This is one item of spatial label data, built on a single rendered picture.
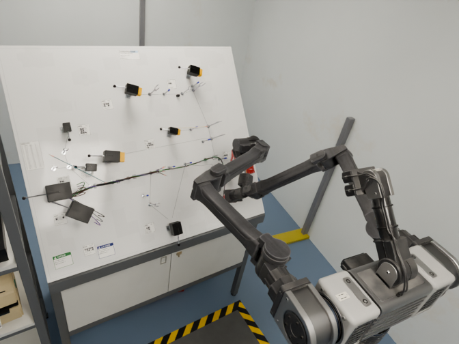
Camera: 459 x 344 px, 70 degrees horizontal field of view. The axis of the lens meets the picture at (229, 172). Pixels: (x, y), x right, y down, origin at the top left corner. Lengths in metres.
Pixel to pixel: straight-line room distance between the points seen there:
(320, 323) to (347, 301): 0.09
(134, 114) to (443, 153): 1.76
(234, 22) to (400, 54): 1.92
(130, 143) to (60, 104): 0.35
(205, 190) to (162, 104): 0.80
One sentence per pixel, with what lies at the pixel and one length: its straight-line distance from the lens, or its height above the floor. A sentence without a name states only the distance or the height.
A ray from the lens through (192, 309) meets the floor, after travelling 2.57.
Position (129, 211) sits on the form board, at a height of 1.04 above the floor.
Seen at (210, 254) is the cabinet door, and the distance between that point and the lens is 2.07.
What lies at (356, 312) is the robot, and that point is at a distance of 0.88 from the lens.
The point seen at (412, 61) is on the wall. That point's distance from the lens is 2.42.
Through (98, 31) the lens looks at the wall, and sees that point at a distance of 3.45.
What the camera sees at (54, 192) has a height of 1.25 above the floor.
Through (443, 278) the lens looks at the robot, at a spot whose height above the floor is 1.53.
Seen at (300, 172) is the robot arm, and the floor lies 1.40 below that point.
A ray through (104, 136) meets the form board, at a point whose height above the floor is 1.33.
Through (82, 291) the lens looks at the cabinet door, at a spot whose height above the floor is 0.69.
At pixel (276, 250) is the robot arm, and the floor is 1.50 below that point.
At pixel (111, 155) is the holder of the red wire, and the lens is 1.57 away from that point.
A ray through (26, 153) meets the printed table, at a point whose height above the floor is 1.30.
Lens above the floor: 2.17
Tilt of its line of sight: 34 degrees down
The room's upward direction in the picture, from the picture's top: 11 degrees clockwise
